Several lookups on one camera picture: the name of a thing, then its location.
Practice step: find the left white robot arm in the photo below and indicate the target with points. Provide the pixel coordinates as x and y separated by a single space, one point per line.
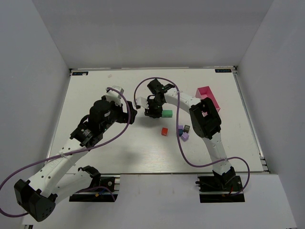
41 192

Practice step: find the lilac wood block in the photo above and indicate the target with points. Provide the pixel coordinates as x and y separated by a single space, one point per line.
185 136

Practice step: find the right blue table label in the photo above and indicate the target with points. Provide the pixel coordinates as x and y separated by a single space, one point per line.
223 70

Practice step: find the pink plastic box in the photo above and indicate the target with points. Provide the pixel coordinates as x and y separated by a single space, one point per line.
206 92

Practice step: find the blue table label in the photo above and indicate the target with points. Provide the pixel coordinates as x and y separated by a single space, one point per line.
223 70
79 73

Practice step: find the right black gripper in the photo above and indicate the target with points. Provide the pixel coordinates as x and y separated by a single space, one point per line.
153 109

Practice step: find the red wood block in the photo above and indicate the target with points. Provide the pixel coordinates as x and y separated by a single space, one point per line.
164 131

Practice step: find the left blue table label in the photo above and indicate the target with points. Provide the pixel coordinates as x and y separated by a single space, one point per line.
79 73

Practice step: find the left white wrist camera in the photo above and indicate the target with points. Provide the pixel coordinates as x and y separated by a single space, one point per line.
112 96

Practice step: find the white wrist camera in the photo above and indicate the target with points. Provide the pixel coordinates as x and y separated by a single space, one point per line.
112 96
141 102

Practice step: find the grey wood block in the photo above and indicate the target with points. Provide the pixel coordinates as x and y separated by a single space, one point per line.
186 128

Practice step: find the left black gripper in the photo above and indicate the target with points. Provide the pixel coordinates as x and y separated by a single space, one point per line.
130 112

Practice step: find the green wood block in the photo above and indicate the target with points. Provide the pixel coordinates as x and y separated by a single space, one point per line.
167 113

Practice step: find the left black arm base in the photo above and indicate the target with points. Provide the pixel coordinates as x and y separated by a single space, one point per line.
105 191

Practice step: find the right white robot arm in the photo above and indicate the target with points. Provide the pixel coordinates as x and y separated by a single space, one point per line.
205 120

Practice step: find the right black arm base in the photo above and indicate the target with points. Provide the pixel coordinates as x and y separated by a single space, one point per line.
211 192

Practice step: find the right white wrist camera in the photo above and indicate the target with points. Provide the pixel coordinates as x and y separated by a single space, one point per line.
141 102

